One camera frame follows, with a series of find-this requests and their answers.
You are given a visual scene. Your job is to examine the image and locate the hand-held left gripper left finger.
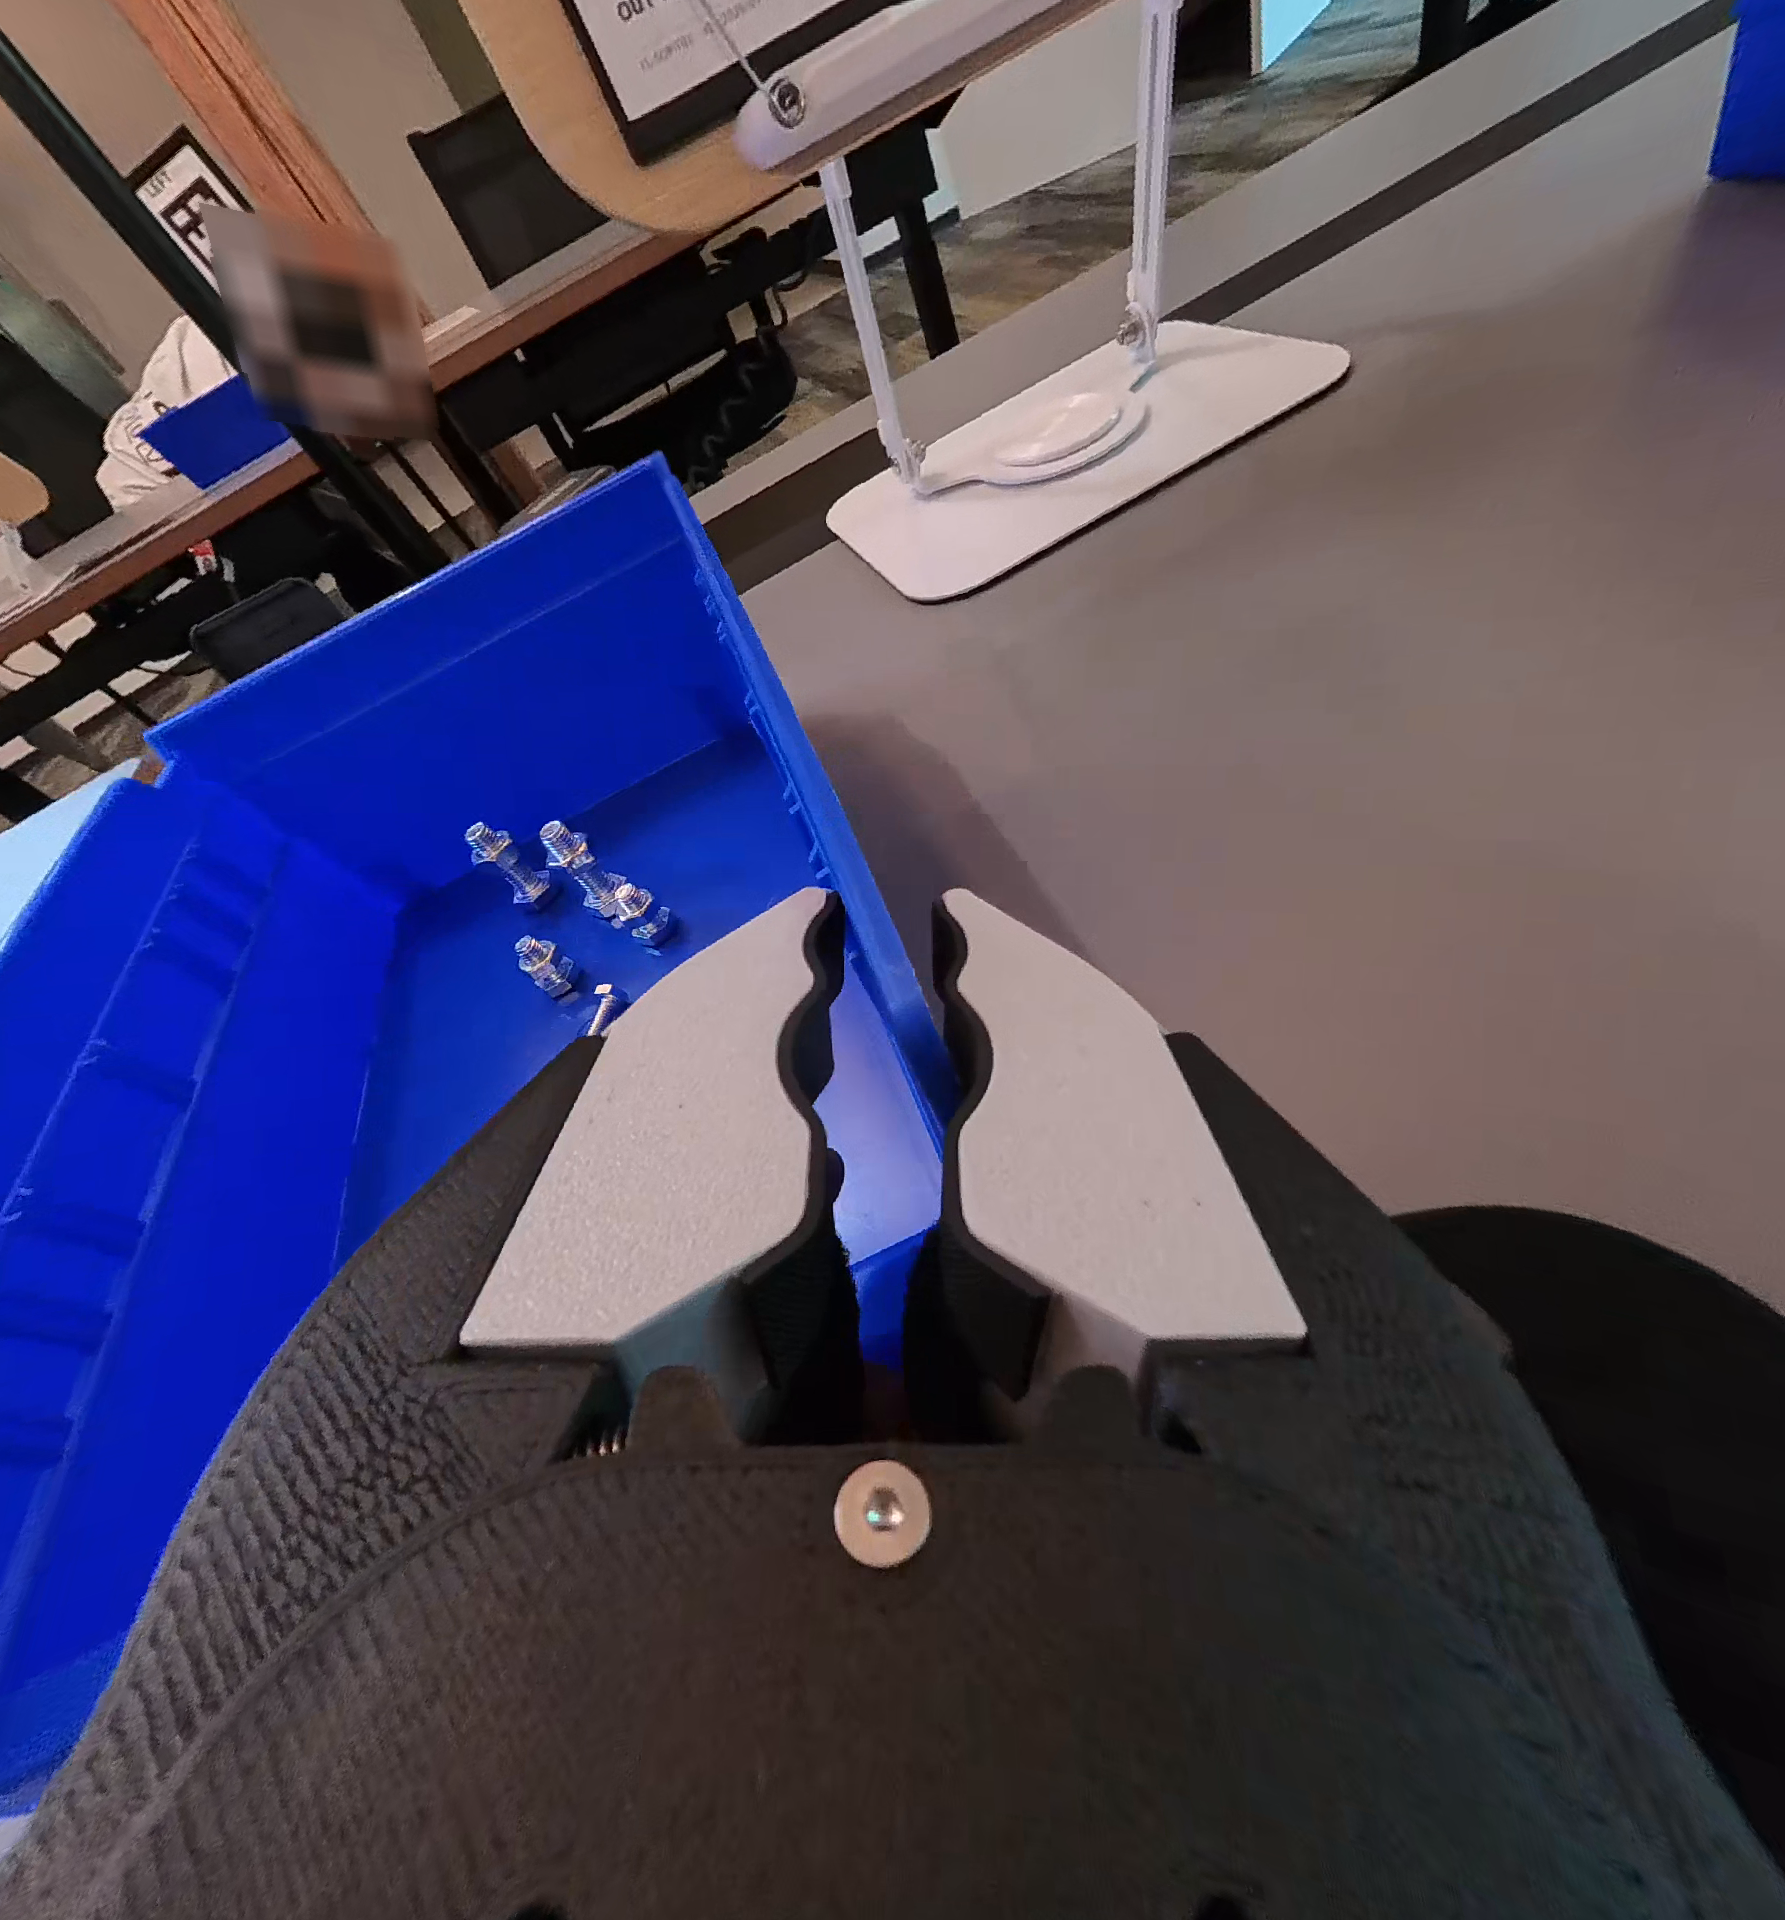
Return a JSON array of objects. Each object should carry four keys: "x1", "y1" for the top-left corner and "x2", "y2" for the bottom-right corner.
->
[{"x1": 456, "y1": 887, "x2": 850, "y2": 1442}]

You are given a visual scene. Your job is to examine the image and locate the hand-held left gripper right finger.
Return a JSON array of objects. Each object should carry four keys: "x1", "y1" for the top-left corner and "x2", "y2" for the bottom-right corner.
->
[{"x1": 929, "y1": 887, "x2": 1312, "y2": 1436}]

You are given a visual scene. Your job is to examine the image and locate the black foam pad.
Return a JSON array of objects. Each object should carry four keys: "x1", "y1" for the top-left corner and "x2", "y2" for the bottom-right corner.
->
[{"x1": 1394, "y1": 1207, "x2": 1785, "y2": 1920}]

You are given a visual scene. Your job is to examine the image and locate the white document stand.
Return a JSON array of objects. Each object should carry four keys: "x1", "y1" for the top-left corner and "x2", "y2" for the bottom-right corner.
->
[{"x1": 735, "y1": 0, "x2": 1351, "y2": 604}]

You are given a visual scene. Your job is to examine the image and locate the wooden office table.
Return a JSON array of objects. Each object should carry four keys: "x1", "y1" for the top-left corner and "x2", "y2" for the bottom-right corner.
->
[{"x1": 0, "y1": 225, "x2": 834, "y2": 721}]

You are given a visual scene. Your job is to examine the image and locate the black office chair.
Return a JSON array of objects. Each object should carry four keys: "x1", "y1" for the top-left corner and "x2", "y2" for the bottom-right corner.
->
[{"x1": 409, "y1": 91, "x2": 801, "y2": 471}]

